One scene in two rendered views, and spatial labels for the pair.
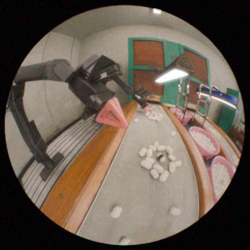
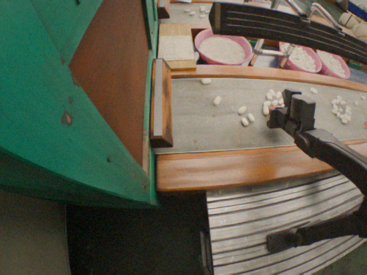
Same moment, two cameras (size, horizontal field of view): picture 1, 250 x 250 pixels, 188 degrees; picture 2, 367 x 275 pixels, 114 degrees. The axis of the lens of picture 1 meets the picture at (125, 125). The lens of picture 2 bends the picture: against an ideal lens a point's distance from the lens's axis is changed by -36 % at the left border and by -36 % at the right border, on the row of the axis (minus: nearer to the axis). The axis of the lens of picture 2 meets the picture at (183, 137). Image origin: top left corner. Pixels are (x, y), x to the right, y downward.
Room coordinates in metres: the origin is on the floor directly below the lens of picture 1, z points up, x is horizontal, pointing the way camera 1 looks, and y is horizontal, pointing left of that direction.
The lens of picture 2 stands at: (0.99, -0.01, 1.29)
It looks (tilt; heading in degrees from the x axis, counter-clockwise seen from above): 67 degrees down; 250
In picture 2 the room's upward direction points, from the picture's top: 2 degrees clockwise
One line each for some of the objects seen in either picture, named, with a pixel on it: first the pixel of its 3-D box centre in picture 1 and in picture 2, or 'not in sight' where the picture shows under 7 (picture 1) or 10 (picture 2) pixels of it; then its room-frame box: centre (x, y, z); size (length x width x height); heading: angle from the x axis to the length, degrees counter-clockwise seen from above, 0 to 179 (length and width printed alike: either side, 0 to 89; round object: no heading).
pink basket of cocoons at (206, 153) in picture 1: (202, 144); (297, 59); (0.16, -0.48, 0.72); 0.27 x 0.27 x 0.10
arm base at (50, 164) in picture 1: (46, 161); not in sight; (0.06, 0.38, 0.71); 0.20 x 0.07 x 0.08; 167
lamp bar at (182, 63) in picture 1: (164, 74); (316, 32); (0.50, -0.28, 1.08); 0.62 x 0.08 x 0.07; 165
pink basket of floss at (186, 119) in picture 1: (179, 116); (222, 51); (0.59, -0.59, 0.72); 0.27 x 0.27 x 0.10
